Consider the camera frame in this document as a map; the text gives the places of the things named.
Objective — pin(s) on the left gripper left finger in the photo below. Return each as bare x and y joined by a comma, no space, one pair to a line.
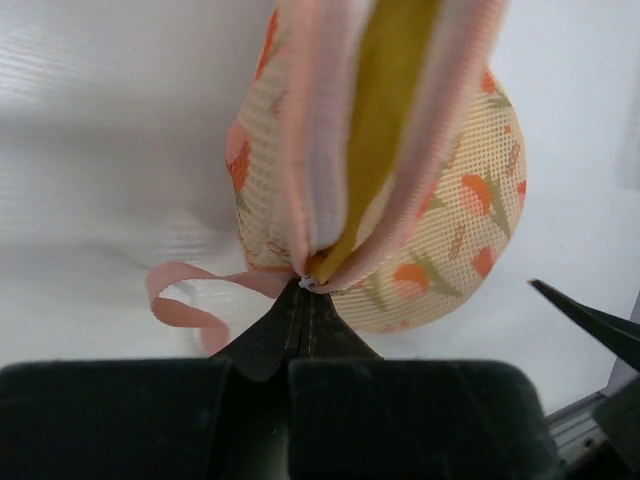
258,353

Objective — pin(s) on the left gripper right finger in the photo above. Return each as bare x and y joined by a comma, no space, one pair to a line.
325,335

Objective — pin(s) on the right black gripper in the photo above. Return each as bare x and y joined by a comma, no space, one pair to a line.
618,414

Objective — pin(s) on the aluminium frame rail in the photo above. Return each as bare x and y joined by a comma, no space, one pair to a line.
574,430

